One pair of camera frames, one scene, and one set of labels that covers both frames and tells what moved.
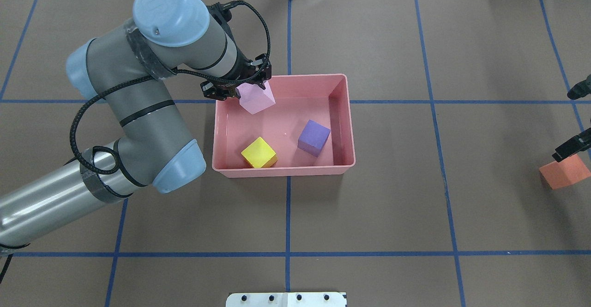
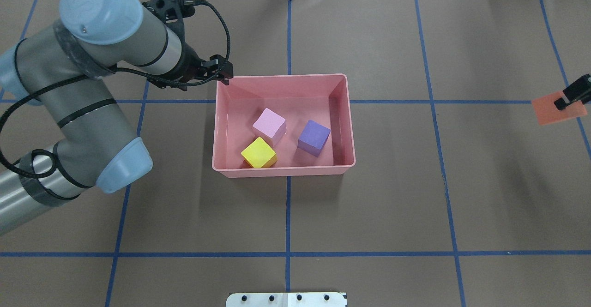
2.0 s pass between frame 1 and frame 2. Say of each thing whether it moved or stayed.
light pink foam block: moved
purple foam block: stayed
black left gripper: moved
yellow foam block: stayed
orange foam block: moved
